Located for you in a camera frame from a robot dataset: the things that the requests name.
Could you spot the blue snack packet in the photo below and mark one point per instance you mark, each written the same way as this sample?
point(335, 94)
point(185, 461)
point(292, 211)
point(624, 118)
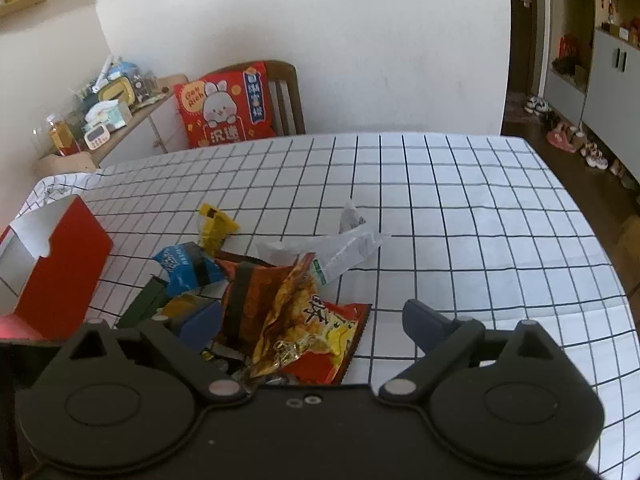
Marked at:
point(180, 265)

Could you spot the golden snack packet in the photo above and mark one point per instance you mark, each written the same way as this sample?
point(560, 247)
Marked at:
point(182, 305)

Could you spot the orange juice bottle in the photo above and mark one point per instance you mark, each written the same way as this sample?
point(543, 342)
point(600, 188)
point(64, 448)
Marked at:
point(62, 137)

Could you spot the grey shoe cabinet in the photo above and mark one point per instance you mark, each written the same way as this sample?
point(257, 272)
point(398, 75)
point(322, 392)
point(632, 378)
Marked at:
point(607, 90)

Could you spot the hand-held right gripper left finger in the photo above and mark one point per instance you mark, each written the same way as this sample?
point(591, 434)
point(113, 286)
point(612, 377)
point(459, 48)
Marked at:
point(200, 322)

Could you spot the yellow snack packet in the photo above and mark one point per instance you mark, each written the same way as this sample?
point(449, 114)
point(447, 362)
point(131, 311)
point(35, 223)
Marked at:
point(215, 227)

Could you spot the dark wooden door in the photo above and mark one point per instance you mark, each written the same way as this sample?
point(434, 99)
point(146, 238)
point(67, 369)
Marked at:
point(525, 50)

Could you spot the white kitchen timer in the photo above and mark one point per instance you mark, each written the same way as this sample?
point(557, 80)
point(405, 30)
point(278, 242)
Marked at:
point(96, 136)

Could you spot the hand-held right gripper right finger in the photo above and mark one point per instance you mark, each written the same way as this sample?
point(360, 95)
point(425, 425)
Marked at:
point(420, 325)

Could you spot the wooden sideboard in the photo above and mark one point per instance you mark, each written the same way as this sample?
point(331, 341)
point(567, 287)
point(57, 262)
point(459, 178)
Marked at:
point(145, 132)

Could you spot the pink slippers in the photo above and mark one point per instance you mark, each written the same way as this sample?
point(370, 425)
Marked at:
point(559, 139)

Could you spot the checkered tablecloth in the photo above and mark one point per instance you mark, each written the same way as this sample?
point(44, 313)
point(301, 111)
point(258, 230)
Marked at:
point(450, 210)

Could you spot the white silver snack packet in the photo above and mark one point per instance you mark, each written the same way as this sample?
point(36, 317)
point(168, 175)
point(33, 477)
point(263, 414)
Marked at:
point(345, 250)

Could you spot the yellow-red chip bag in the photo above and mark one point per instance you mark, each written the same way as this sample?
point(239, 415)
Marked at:
point(310, 330)

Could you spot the green snack packet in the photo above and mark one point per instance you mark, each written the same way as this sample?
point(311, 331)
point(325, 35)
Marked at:
point(142, 305)

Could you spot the wooden chair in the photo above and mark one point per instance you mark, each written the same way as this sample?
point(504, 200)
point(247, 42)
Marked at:
point(290, 105)

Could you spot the white tissue pack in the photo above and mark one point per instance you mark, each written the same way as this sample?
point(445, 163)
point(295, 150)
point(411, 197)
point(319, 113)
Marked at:
point(107, 112)

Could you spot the dark orange snack packet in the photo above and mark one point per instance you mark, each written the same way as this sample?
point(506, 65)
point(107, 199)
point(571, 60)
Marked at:
point(250, 290)

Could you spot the white black sneakers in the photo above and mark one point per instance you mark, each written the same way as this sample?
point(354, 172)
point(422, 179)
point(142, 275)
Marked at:
point(536, 106)

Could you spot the white pink sneakers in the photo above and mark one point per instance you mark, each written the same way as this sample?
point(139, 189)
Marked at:
point(595, 157)

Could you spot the red cardboard box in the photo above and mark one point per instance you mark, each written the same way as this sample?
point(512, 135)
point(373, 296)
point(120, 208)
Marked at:
point(65, 270)

